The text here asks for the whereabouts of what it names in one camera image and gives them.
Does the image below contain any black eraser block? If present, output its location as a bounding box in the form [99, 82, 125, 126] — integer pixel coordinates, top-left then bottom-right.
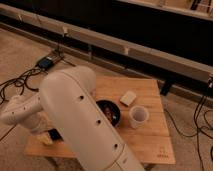
[48, 129, 62, 141]

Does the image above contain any red object in bowl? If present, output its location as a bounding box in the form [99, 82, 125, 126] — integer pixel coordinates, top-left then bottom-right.
[104, 107, 114, 122]

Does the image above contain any beige sponge block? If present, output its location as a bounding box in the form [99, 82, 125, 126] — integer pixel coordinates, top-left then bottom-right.
[120, 91, 136, 106]

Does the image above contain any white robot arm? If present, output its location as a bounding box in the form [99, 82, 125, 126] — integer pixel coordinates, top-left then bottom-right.
[0, 66, 145, 171]

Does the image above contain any black floor cables right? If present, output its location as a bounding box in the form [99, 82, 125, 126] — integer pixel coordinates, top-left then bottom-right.
[163, 94, 213, 171]

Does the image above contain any white ceramic cup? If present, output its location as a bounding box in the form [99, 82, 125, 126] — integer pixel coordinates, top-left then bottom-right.
[129, 106, 149, 129]

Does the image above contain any black round bowl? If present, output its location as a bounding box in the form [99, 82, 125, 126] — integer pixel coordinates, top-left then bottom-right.
[96, 100, 121, 126]

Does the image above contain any long wooden beam rail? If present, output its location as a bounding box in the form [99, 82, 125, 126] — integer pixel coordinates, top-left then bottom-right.
[0, 2, 213, 82]

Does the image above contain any black power adapter box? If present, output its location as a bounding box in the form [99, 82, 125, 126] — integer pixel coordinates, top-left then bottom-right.
[36, 57, 54, 71]

